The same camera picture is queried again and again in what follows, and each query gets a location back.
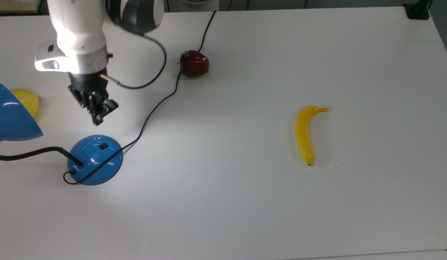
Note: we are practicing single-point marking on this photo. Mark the yellow toy banana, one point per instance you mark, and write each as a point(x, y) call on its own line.
point(302, 137)

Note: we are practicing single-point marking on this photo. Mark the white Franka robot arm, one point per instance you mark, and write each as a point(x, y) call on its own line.
point(79, 32)

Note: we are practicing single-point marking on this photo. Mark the black clamp mount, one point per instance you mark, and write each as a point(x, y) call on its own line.
point(418, 10)

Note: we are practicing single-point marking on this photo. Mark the dark red toy apple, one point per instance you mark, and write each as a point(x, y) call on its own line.
point(194, 64)

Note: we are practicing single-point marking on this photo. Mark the yellow striped toy melon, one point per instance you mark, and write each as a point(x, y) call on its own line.
point(28, 101)

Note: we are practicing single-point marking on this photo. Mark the tan cardboard box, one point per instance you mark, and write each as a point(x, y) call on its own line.
point(14, 5)

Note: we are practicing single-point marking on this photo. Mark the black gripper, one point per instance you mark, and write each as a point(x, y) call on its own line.
point(88, 86)

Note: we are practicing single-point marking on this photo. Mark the blue desk lamp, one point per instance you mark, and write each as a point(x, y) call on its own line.
point(97, 162)

